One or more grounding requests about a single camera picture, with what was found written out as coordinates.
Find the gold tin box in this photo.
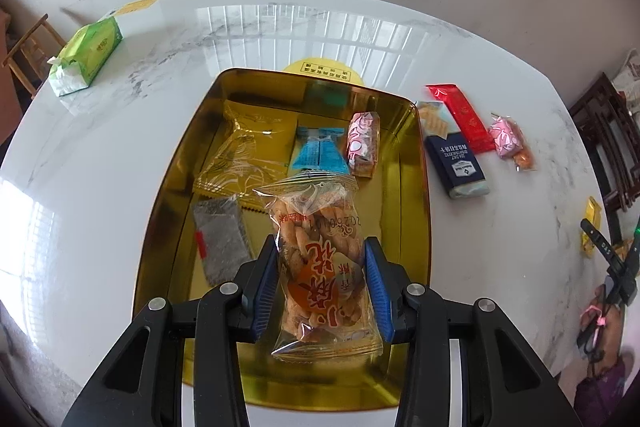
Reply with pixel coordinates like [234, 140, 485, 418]
[131, 68, 433, 410]

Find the person's right hand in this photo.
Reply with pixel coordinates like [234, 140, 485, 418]
[582, 289, 626, 378]

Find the folded newspaper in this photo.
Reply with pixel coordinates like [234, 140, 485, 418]
[612, 49, 640, 94]

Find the blue snack packet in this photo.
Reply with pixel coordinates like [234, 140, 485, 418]
[287, 125, 351, 178]

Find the person's right forearm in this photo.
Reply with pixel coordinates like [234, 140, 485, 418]
[574, 354, 633, 425]

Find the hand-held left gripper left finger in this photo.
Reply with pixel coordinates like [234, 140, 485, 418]
[62, 234, 279, 427]

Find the dark blue cracker packet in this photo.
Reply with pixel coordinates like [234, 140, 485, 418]
[416, 101, 492, 200]

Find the green tissue pack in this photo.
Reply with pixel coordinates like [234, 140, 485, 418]
[47, 16, 124, 98]

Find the gold foil snack packet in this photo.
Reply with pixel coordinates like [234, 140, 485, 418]
[192, 99, 300, 208]
[580, 196, 602, 258]

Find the silver foil snack packet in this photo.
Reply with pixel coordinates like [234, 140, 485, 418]
[191, 198, 253, 286]

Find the pink candy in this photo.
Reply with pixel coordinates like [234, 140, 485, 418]
[489, 114, 526, 159]
[345, 111, 382, 179]

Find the dark wooden side table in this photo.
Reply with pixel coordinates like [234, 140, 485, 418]
[569, 72, 640, 212]

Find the round yellow table sticker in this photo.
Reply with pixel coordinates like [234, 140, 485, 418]
[281, 56, 367, 86]

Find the red snack packet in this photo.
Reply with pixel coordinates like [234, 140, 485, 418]
[425, 83, 497, 155]

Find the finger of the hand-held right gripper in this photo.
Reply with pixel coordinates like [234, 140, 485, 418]
[580, 218, 627, 280]

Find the clear twisted dough snack packet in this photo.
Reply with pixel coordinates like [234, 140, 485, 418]
[252, 172, 385, 360]

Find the orange twisted dough snack packet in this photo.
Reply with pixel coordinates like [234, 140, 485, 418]
[512, 146, 537, 172]

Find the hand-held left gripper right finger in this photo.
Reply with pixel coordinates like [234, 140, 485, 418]
[363, 237, 583, 427]

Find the brown wooden chair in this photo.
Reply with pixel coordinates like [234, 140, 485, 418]
[0, 9, 67, 102]

